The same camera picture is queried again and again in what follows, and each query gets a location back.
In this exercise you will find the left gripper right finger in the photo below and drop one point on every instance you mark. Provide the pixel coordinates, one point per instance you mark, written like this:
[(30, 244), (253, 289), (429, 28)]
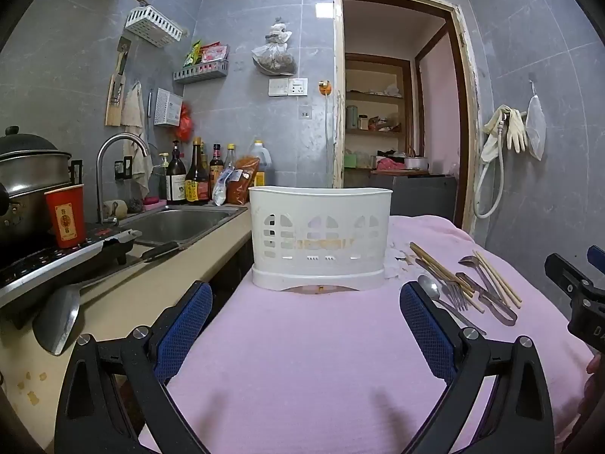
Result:
[(517, 417)]

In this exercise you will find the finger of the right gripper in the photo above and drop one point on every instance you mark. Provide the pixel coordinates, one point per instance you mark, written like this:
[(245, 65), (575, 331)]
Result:
[(596, 257)]

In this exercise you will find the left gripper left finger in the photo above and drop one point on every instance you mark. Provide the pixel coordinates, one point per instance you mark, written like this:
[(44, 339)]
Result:
[(92, 417)]

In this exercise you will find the metal wire peeler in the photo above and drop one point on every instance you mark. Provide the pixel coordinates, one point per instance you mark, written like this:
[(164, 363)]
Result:
[(500, 310)]

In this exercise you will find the person right hand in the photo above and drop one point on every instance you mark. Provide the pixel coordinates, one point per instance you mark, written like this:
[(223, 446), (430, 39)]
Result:
[(591, 407)]

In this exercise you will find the large steel ladle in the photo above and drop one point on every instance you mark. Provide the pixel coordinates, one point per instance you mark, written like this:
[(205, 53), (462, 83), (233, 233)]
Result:
[(55, 324)]

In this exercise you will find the white rubber gloves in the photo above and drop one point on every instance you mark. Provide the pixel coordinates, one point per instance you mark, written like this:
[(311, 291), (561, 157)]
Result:
[(505, 128)]

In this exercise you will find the hanging clear bag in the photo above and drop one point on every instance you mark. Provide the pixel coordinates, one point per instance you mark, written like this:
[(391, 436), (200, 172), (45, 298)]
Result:
[(536, 126)]

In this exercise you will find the pink floral table cloth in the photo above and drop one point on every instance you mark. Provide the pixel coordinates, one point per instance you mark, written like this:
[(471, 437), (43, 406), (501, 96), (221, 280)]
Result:
[(340, 372)]

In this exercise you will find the induction cooktop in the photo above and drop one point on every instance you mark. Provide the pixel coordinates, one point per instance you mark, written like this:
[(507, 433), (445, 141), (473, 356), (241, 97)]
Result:
[(41, 267)]

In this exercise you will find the dark grey cabinet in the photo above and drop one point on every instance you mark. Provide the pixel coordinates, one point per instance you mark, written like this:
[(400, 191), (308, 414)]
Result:
[(413, 195)]

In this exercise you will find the stainless steel sink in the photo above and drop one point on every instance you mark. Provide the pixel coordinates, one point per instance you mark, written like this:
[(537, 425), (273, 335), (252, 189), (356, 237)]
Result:
[(182, 224)]

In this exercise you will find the red paper cup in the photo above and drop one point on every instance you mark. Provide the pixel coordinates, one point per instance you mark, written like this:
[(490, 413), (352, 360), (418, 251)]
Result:
[(66, 212)]

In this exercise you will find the soy sauce bottle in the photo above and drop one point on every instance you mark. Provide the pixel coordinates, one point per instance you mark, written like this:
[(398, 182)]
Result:
[(197, 183)]

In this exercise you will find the dark wine bottle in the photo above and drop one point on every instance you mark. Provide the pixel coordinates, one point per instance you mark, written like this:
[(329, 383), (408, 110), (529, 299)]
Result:
[(176, 177)]

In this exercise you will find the steel cooking pot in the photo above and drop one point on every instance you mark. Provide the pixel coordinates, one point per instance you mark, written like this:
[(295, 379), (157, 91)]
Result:
[(30, 166)]

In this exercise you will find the white plastic utensil basket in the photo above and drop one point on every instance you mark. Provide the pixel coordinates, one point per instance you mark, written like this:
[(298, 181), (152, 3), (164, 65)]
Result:
[(310, 237)]

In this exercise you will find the orange spice bag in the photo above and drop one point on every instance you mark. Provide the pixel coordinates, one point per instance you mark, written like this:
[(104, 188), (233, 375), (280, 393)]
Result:
[(241, 180)]

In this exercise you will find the small dark sauce bottle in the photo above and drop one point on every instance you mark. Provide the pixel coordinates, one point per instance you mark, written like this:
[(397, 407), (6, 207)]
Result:
[(216, 165)]

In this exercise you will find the red plastic bag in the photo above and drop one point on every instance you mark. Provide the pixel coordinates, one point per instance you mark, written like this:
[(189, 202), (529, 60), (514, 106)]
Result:
[(185, 128)]

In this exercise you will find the cooking oil jug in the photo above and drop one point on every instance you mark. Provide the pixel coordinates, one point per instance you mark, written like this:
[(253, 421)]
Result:
[(265, 174)]

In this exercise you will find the wooden cutting board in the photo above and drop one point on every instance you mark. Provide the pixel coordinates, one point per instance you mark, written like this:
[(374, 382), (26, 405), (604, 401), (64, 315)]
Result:
[(115, 98)]

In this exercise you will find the hanging plastic bag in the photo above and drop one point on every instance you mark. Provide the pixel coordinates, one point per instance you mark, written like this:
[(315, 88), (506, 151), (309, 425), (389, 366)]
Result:
[(273, 57)]

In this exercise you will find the black handled kitchen knife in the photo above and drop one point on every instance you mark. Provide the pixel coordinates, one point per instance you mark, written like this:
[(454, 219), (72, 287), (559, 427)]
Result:
[(149, 256)]

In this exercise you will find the wooden door frame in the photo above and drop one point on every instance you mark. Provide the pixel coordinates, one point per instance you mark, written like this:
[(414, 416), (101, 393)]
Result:
[(466, 74)]

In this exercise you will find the small white wall rack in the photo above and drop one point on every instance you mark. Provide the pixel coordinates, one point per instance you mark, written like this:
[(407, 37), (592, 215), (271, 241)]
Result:
[(168, 108)]

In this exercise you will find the orange wall hook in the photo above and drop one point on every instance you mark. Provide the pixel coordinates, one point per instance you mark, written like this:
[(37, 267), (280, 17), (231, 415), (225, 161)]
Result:
[(324, 87)]

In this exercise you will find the grey wall spice shelf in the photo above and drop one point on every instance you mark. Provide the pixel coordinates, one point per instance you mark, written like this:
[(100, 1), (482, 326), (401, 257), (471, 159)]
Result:
[(201, 72)]

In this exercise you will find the white wall socket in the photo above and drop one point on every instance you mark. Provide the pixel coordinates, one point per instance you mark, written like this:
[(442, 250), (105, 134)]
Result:
[(295, 87)]

